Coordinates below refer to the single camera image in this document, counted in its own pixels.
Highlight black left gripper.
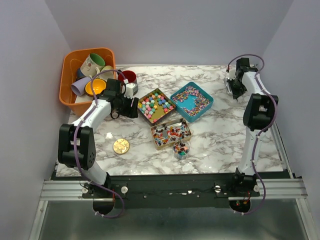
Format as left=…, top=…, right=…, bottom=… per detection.
left=115, top=92, right=139, bottom=119

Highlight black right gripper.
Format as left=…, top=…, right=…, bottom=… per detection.
left=225, top=77, right=247, bottom=99

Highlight dark tin of star candies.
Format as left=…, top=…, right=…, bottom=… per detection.
left=137, top=88, right=176, bottom=127

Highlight gold round jar lid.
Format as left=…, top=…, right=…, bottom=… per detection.
left=113, top=138, right=130, bottom=155

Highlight gold tin of lollipops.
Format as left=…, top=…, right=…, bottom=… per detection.
left=150, top=118, right=192, bottom=151

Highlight teal tin swirl lollipops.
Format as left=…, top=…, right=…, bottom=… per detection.
left=170, top=81, right=214, bottom=123

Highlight clear glass jar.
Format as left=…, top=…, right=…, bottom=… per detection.
left=172, top=140, right=191, bottom=160

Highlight silver metal scoop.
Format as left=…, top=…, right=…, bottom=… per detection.
left=223, top=77, right=233, bottom=96

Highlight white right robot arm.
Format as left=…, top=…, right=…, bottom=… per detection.
left=224, top=54, right=279, bottom=196

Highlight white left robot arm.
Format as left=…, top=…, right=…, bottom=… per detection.
left=57, top=78, right=139, bottom=198

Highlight black mug red inside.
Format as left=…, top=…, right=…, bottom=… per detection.
left=117, top=70, right=139, bottom=95

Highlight black mug yellow inside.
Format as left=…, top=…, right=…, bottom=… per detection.
left=84, top=78, right=107, bottom=97

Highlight cream white mug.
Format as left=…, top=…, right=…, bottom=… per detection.
left=99, top=65, right=115, bottom=81

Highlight lavender cup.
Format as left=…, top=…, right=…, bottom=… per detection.
left=71, top=77, right=91, bottom=96

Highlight white mug green inside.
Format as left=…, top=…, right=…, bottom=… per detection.
left=80, top=53, right=106, bottom=77

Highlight blue mug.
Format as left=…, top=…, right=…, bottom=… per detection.
left=76, top=68, right=86, bottom=81

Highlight orange plastic bin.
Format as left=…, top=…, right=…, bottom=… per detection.
left=59, top=47, right=116, bottom=117

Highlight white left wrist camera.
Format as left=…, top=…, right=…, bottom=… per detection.
left=124, top=79, right=139, bottom=98

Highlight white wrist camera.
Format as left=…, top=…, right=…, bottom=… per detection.
left=124, top=79, right=139, bottom=98
left=226, top=65, right=236, bottom=80

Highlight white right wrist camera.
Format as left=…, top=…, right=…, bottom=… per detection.
left=226, top=65, right=236, bottom=80

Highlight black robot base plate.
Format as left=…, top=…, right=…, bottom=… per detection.
left=49, top=171, right=276, bottom=210

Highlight aluminium frame rail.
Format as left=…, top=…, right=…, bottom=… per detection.
left=29, top=173, right=318, bottom=240

